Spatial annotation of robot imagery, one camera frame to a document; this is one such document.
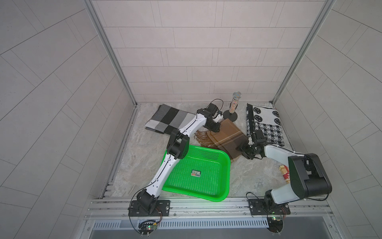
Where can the circuit board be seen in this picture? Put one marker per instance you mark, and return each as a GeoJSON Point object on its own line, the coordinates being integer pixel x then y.
{"type": "Point", "coordinates": [275, 225]}
{"type": "Point", "coordinates": [147, 227]}

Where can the left circuit board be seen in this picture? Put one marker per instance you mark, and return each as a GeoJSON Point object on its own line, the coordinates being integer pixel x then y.
{"type": "Point", "coordinates": [147, 227]}

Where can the red gold card box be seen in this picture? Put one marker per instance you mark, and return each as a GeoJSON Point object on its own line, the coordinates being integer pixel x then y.
{"type": "Point", "coordinates": [285, 173]}

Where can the aluminium mounting rail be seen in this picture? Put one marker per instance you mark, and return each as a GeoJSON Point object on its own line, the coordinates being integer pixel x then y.
{"type": "Point", "coordinates": [188, 207]}

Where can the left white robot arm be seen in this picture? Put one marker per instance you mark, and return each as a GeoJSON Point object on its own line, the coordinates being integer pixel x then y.
{"type": "Point", "coordinates": [177, 148]}

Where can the basket label sticker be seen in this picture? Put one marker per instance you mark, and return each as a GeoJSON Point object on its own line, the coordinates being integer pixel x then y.
{"type": "Point", "coordinates": [196, 173]}

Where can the green plastic basket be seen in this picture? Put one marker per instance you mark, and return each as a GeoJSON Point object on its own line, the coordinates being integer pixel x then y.
{"type": "Point", "coordinates": [203, 173]}

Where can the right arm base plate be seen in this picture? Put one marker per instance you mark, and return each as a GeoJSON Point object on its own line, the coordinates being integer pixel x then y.
{"type": "Point", "coordinates": [259, 207]}

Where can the right circuit board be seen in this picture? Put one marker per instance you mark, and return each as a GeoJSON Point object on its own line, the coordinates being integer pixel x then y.
{"type": "Point", "coordinates": [275, 225]}

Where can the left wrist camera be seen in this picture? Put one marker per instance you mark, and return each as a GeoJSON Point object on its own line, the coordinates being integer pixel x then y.
{"type": "Point", "coordinates": [213, 110]}

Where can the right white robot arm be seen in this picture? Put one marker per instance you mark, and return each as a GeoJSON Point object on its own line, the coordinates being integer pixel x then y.
{"type": "Point", "coordinates": [306, 172]}

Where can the grey black checked scarf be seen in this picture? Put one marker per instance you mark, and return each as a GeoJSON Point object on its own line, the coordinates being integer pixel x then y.
{"type": "Point", "coordinates": [167, 118]}

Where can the black white houndstooth scarf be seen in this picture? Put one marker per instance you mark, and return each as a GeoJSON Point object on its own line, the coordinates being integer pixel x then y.
{"type": "Point", "coordinates": [268, 121]}

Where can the brown plaid scarf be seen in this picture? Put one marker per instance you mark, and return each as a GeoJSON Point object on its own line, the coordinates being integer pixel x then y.
{"type": "Point", "coordinates": [228, 139]}

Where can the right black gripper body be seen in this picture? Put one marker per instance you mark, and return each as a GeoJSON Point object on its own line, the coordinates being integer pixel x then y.
{"type": "Point", "coordinates": [248, 151]}

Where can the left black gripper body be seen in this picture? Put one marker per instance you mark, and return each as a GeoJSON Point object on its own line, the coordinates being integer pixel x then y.
{"type": "Point", "coordinates": [211, 125]}

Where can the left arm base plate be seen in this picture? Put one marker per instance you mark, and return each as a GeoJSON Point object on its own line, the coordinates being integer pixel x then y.
{"type": "Point", "coordinates": [156, 209]}

